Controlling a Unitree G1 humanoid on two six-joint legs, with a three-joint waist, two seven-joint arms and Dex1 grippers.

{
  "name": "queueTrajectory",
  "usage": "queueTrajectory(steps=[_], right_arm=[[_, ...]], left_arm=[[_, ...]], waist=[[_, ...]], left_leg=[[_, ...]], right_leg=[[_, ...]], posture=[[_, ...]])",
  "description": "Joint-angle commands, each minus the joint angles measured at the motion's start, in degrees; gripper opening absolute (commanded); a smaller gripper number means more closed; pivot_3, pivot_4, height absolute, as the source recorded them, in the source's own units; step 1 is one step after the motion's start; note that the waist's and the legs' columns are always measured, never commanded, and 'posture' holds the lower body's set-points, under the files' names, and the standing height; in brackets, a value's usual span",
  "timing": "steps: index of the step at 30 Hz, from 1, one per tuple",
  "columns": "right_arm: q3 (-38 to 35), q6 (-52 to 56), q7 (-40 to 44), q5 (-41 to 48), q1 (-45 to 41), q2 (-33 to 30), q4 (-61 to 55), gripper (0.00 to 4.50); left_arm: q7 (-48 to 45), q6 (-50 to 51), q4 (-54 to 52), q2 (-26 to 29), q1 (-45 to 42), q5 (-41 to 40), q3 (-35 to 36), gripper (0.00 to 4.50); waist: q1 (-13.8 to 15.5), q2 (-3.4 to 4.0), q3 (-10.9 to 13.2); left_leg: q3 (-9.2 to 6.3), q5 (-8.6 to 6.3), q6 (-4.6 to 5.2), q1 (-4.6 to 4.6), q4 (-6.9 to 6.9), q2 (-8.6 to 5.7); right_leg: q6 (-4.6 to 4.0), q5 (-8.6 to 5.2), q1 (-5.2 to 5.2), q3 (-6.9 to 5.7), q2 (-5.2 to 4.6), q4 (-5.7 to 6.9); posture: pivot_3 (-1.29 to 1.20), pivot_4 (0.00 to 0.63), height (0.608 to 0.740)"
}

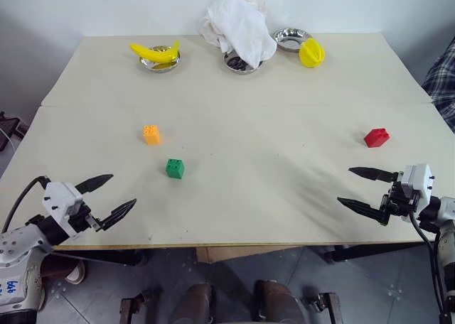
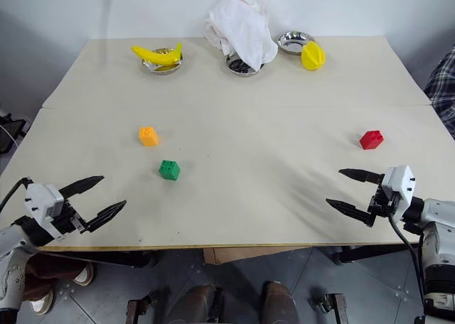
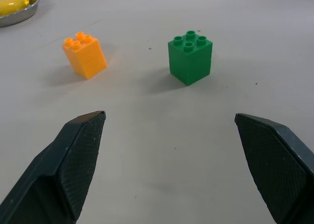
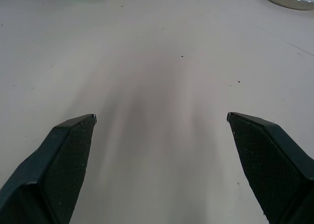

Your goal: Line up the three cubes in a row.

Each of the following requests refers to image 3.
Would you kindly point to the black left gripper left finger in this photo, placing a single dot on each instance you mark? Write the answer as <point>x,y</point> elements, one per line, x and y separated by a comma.
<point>61,170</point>

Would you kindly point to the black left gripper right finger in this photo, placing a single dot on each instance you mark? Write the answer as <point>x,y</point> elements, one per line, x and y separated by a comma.
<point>277,170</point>

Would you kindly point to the orange toy brick stack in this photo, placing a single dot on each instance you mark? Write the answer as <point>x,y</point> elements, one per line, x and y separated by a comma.
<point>85,57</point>

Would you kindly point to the green toy brick stack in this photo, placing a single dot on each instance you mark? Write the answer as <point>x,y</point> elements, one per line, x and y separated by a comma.
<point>190,60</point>

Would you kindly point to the metal bowl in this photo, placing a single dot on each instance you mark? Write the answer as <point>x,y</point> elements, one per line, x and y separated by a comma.
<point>19,14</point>

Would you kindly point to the yellow banana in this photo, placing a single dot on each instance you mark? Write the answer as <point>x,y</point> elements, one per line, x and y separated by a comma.
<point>12,1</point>

